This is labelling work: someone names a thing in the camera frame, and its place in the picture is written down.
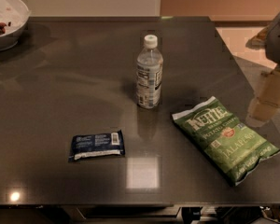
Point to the white bowl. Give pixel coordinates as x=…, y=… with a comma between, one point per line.
x=17, y=13

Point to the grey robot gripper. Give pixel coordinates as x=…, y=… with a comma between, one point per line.
x=279, y=39

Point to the dark blue snack packet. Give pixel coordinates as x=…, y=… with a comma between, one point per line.
x=96, y=145

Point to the green Kettle chips bag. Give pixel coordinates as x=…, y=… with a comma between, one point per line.
x=232, y=146

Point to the clear plastic water bottle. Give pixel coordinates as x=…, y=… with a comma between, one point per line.
x=149, y=73

